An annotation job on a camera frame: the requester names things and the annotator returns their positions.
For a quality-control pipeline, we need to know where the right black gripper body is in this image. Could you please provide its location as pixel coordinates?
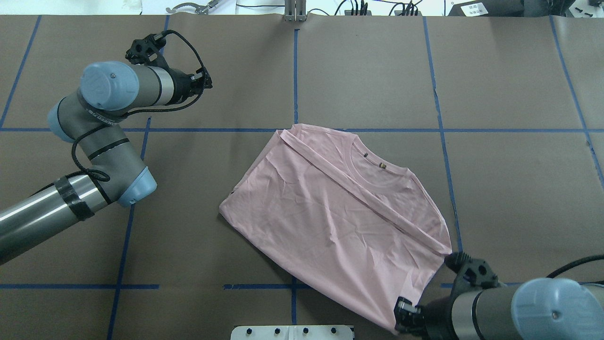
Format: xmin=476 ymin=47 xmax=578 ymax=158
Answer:
xmin=417 ymin=298 xmax=457 ymax=340

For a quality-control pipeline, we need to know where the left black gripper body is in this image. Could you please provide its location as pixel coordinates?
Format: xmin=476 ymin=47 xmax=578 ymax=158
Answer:
xmin=173 ymin=70 xmax=198 ymax=105

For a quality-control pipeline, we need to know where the pink Snoopy t-shirt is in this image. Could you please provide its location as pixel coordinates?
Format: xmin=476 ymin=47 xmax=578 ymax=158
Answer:
xmin=218 ymin=124 xmax=452 ymax=333

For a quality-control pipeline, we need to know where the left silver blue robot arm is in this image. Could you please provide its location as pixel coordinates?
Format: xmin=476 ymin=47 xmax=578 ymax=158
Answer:
xmin=1 ymin=61 xmax=213 ymax=264

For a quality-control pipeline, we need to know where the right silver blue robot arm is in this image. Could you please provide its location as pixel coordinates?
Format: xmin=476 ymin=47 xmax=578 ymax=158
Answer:
xmin=394 ymin=278 xmax=604 ymax=340

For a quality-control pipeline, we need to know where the black power adapter box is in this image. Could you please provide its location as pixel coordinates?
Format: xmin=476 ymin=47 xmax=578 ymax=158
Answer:
xmin=446 ymin=0 xmax=524 ymax=17

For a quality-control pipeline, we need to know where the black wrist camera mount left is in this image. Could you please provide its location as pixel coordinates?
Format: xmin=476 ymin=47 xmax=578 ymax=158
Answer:
xmin=125 ymin=33 xmax=169 ymax=70

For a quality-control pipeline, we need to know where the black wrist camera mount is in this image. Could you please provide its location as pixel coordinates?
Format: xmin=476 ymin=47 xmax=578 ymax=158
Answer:
xmin=444 ymin=252 xmax=501 ymax=290
xmin=125 ymin=33 xmax=169 ymax=70

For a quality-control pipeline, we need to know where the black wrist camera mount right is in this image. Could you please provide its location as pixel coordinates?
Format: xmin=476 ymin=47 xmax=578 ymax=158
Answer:
xmin=444 ymin=252 xmax=501 ymax=290

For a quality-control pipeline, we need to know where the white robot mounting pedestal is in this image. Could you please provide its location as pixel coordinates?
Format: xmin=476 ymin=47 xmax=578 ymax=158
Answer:
xmin=230 ymin=324 xmax=356 ymax=340

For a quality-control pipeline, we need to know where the aluminium frame post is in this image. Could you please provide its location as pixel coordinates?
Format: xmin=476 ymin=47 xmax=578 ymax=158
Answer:
xmin=283 ymin=0 xmax=308 ymax=22

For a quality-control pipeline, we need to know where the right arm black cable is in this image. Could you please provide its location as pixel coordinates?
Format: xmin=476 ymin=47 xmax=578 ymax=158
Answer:
xmin=547 ymin=255 xmax=604 ymax=279

